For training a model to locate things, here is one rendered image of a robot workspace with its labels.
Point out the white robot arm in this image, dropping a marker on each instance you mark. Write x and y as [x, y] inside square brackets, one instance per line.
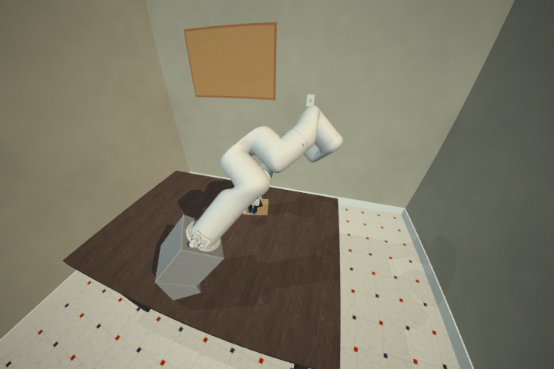
[252, 180]

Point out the tan mat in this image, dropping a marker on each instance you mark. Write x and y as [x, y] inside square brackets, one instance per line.
[261, 210]

